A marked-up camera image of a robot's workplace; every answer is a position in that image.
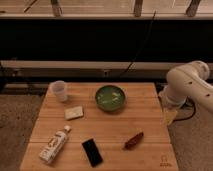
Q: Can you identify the black smartphone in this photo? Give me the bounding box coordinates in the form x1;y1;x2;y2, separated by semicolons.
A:
82;139;103;167

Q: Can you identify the clear plastic cup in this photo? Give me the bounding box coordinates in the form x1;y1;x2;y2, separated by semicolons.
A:
50;80;68;102

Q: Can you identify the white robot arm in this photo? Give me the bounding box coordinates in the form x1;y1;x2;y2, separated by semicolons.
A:
159;61;213;125

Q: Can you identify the black hanging cable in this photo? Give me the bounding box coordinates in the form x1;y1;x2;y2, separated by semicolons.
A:
118;9;158;78

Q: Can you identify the white plastic bottle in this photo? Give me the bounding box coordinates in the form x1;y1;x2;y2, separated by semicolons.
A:
39;125;71;164

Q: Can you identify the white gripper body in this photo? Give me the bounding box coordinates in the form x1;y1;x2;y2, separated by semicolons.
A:
158;87;184;125

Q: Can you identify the green ceramic bowl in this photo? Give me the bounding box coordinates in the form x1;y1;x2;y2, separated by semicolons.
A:
95;85;126;112

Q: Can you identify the white sponge block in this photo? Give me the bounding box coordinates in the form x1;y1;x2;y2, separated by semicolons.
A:
65;106;84;120

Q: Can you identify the black cable bundle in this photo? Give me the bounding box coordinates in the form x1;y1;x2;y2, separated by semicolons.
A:
173;99;197;122

